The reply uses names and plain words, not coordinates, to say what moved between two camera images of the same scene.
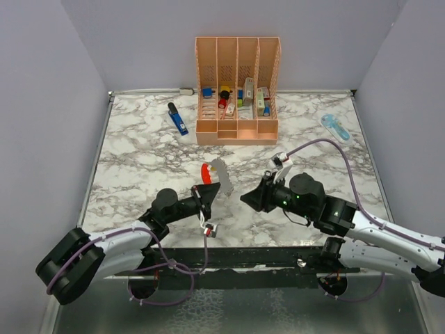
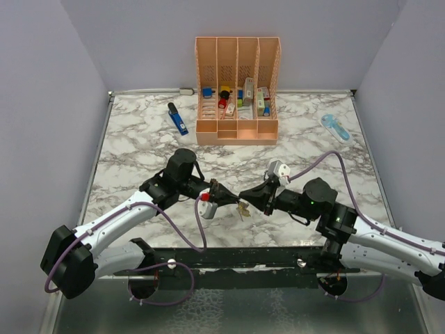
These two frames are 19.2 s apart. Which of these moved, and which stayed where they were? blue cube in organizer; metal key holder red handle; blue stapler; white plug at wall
Moved: metal key holder red handle
Stayed: white plug at wall; blue stapler; blue cube in organizer
